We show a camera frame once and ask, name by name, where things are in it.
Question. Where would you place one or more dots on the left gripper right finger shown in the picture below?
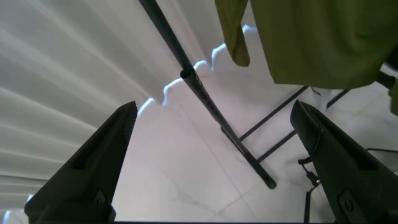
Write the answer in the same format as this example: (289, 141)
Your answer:
(357, 186)

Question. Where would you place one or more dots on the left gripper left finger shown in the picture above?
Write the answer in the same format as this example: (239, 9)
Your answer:
(87, 186)

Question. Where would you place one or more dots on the white curtain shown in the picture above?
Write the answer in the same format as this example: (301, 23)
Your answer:
(77, 62)

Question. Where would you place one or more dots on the black clothes rack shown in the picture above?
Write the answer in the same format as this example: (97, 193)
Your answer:
(202, 93)

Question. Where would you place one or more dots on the green garment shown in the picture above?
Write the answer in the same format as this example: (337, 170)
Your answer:
(311, 40)

